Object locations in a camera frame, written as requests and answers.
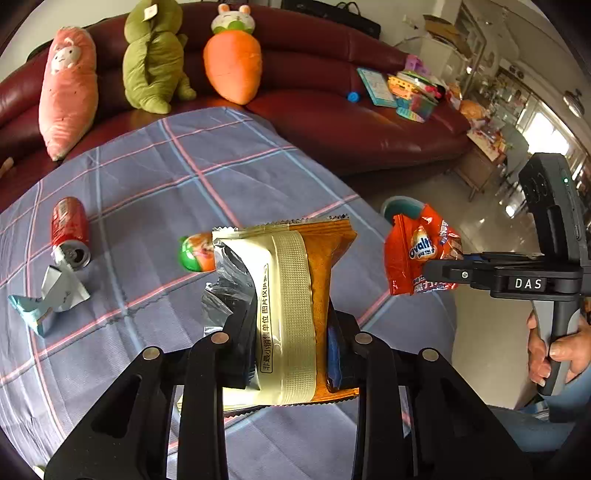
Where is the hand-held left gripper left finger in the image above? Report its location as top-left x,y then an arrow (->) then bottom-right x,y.
44,323 -> 254,480

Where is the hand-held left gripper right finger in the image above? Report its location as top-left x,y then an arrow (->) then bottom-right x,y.
327,311 -> 533,480

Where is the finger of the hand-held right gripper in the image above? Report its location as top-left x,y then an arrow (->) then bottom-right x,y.
422,258 -> 497,291
462,251 -> 546,262

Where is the red orange drink sachet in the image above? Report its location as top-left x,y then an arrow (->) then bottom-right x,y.
384,203 -> 464,296

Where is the orange and gold snack packet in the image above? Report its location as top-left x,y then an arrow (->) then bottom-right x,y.
201,217 -> 359,408

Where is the teal trash bin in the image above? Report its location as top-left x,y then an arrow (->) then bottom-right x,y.
381,196 -> 426,228

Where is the person's right hand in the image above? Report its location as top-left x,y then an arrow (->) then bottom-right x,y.
526,311 -> 591,388

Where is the low wooden side table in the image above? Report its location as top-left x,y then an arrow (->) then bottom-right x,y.
455,137 -> 509,201

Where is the person's leg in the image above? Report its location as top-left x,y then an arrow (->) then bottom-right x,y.
488,405 -> 575,455

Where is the pile of colourful toys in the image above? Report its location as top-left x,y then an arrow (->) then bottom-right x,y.
387,54 -> 451,124

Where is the blue plaid tablecloth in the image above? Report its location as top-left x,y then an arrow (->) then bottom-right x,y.
0,107 -> 459,480

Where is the teal and white wrapper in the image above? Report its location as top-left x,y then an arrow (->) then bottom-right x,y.
8,264 -> 90,339

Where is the red soda can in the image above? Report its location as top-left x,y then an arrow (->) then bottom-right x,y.
50,197 -> 92,270

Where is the teal picture book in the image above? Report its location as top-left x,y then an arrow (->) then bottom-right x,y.
356,68 -> 398,108

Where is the dark red leather sofa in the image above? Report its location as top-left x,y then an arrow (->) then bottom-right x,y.
0,4 -> 474,195

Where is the cardboard box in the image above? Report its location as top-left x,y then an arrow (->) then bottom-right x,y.
422,14 -> 463,48

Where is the orange carrot rabbit plush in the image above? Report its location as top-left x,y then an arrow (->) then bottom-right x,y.
203,4 -> 263,105

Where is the black bag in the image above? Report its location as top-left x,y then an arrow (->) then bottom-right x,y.
281,0 -> 382,40

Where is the green dinosaur plush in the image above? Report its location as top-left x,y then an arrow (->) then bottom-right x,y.
122,0 -> 197,114

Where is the pink strawberry plush pillow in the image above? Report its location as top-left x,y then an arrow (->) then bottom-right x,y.
38,26 -> 99,161

